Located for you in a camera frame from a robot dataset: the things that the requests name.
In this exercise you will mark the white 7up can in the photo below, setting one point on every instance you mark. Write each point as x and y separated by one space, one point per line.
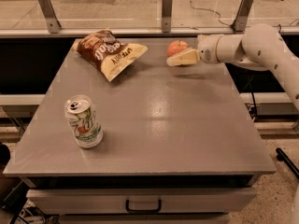
82 118

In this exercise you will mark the red apple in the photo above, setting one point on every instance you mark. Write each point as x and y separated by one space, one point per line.
176 47

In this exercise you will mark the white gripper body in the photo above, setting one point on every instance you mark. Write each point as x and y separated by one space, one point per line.
207 51

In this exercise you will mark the middle metal bracket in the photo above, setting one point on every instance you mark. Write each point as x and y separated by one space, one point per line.
166 16

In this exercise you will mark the black bar on floor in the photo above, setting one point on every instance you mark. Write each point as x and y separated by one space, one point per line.
282 156

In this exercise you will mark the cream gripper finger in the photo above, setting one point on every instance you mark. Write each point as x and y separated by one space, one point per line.
185 57

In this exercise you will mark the white drawer front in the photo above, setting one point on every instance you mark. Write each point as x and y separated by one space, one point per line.
112 201

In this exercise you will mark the right metal bracket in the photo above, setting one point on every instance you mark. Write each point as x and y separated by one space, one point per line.
241 18

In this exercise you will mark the metal bracket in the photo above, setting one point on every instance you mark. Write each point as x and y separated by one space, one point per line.
166 16
241 18
52 22

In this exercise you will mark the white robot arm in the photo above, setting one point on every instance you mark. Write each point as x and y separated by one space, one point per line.
260 48

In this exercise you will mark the brown chip bag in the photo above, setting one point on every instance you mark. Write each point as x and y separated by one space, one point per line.
107 53

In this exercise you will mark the black drawer handle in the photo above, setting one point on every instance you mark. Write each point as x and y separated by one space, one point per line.
143 209

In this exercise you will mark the left metal bracket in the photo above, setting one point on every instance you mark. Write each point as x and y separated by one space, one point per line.
52 22

